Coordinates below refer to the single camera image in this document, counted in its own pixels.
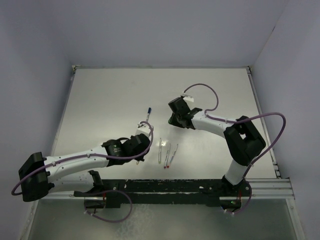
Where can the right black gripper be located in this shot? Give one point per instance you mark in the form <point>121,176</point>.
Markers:
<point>174,121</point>

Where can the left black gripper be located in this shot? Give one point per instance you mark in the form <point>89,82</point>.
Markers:
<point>139,158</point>

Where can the white pen blue end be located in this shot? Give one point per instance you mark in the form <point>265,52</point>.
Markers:
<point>147,117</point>

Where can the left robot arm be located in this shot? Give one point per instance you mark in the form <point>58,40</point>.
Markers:
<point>40,176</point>

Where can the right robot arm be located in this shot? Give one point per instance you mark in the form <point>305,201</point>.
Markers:
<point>243,140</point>

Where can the white pen green end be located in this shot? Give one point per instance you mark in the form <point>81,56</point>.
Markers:
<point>160,151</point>

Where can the white pen purple end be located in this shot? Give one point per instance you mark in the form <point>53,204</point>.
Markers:
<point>167,156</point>

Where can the white pen red end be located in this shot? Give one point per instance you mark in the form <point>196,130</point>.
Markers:
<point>172,157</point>

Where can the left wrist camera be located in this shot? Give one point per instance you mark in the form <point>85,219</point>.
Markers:
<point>144,129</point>

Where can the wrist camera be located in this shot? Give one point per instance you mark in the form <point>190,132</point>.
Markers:
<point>187,98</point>
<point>144,129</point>

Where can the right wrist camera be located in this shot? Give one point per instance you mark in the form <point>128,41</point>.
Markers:
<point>187,98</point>

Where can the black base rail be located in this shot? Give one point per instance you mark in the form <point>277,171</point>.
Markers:
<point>208,192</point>

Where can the aluminium frame rail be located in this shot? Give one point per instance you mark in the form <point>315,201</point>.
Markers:
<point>269,187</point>

